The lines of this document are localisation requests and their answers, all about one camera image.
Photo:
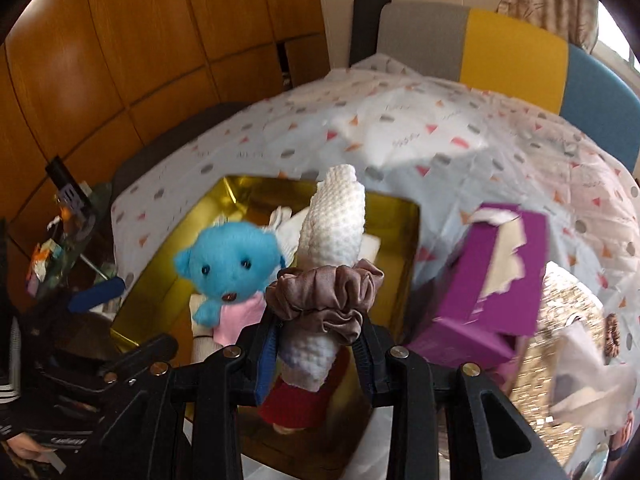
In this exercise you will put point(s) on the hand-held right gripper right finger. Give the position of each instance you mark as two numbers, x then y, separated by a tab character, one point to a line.
369	365

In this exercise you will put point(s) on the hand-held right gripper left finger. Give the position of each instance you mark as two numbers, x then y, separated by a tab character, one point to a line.
265	365

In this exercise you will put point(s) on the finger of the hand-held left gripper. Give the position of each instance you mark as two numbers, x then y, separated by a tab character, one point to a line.
97	294
145	352

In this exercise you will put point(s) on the red fuzzy sock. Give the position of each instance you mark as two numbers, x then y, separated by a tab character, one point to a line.
295	405

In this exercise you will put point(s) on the mauve satin scrunchie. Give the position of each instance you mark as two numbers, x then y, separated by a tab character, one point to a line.
325	295

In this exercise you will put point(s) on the blue teddy bear plush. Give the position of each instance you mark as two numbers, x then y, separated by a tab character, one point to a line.
227	265

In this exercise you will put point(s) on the gold foil storage box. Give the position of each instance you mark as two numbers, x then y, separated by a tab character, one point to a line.
385	240

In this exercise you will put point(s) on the cream waffle cloth roll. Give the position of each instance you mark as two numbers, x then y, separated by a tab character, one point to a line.
332	220

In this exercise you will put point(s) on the person's left hand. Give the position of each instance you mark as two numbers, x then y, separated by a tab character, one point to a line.
25	455

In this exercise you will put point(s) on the cluttered glass side table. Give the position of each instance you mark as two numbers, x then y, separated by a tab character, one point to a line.
65	255

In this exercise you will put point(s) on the black bottle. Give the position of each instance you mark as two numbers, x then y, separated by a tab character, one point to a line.
67	185

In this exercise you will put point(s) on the purple tissue box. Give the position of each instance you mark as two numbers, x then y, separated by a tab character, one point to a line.
480	280

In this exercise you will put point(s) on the ornate gold tissue box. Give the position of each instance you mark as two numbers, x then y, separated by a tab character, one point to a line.
565	360

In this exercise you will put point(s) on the wooden wardrobe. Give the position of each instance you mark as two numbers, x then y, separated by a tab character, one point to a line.
150	60

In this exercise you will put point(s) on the patterned plastic tablecloth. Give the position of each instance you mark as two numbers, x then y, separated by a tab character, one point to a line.
500	160

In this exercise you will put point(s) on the grey yellow blue headboard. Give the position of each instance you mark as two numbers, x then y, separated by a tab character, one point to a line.
510	50

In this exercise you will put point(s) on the beige patterned curtain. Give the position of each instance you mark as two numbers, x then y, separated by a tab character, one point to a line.
550	0

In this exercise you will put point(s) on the black bed post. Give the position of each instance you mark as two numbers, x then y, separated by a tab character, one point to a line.
369	20

